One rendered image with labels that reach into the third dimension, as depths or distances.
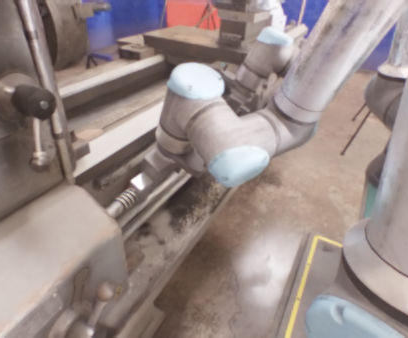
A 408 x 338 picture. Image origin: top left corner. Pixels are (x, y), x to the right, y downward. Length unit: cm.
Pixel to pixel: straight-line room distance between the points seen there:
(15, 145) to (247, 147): 38
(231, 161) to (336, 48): 21
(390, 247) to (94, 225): 49
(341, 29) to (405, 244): 27
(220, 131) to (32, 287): 39
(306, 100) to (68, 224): 47
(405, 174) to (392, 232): 6
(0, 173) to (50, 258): 16
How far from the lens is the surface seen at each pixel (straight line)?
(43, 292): 58
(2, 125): 55
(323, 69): 47
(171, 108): 52
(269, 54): 90
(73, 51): 82
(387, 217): 31
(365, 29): 46
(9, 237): 60
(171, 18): 418
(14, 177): 60
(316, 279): 120
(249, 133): 48
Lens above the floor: 123
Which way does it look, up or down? 35 degrees down
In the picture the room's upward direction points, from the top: 4 degrees clockwise
